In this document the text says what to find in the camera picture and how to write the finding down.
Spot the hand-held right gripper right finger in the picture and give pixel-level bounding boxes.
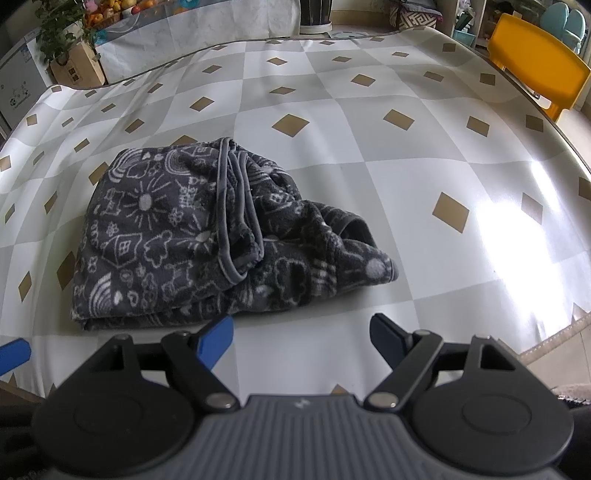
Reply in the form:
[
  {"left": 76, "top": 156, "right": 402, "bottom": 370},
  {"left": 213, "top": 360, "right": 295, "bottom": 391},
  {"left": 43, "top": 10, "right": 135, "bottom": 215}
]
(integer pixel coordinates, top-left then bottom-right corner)
[{"left": 364, "top": 313, "right": 533, "bottom": 413}]

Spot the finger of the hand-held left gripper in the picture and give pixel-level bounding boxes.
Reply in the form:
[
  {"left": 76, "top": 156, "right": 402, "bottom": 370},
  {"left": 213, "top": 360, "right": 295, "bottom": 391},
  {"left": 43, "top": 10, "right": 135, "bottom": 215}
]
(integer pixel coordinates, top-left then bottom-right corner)
[{"left": 0, "top": 338, "right": 33, "bottom": 377}]

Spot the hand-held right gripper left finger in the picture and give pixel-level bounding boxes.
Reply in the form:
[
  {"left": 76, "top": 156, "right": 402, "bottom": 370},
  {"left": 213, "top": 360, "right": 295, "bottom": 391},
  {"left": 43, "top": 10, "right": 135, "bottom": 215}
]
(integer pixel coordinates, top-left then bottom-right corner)
[{"left": 75, "top": 315, "right": 242, "bottom": 413}]

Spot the grey patterned fleece jacket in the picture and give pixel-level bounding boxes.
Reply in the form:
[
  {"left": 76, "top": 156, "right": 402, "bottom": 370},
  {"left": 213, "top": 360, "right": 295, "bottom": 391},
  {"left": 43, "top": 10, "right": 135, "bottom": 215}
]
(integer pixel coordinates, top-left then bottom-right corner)
[{"left": 71, "top": 137, "right": 401, "bottom": 332}]

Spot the cardboard box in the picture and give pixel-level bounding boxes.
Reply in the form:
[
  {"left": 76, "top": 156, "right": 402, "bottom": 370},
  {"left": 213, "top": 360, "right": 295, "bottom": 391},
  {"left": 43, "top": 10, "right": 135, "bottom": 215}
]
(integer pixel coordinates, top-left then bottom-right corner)
[{"left": 47, "top": 41, "right": 108, "bottom": 89}]

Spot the cloth-covered side table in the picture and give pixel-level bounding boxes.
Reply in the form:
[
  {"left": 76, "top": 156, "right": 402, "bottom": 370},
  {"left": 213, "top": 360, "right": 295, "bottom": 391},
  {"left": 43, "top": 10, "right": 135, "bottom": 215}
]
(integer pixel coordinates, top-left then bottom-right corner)
[{"left": 93, "top": 0, "right": 304, "bottom": 78}]

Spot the yellow plastic chair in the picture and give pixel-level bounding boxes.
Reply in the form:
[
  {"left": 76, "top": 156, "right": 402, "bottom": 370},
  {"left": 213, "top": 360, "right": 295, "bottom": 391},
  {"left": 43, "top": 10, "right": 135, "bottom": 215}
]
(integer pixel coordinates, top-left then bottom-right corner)
[{"left": 488, "top": 12, "right": 591, "bottom": 124}]

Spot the woven patterned basket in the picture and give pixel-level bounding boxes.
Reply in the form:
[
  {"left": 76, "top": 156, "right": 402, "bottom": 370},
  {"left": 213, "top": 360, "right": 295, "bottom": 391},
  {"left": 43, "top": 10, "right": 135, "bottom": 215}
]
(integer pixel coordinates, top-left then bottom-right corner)
[{"left": 396, "top": 6, "right": 445, "bottom": 33}]

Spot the white shelf unit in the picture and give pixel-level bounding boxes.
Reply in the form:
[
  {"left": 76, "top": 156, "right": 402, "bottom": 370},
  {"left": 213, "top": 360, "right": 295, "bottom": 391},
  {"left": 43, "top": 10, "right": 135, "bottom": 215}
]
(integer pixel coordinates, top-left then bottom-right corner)
[{"left": 435, "top": 0, "right": 509, "bottom": 50}]

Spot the black plant pot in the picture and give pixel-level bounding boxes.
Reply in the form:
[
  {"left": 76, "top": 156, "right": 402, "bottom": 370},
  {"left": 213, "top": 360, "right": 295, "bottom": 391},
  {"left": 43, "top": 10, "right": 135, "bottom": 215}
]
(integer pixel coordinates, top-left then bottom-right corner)
[{"left": 299, "top": 0, "right": 335, "bottom": 27}]

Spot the bushy green potted plant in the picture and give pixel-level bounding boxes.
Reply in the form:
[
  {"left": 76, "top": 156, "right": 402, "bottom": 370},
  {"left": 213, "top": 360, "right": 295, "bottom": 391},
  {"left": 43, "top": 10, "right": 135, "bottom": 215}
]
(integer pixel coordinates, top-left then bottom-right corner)
[{"left": 34, "top": 0, "right": 101, "bottom": 66}]

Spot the pile of fruit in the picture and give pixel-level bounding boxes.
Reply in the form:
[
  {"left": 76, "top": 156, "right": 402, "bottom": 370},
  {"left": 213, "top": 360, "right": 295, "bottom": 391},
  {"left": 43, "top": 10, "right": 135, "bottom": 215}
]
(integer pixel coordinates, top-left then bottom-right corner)
[{"left": 84, "top": 0, "right": 163, "bottom": 27}]

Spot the light blue plastic chair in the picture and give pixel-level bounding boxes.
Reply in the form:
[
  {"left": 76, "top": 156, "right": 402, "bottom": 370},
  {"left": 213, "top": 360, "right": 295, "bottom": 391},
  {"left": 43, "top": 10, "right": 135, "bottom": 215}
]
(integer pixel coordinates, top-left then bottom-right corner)
[{"left": 539, "top": 1, "right": 587, "bottom": 55}]

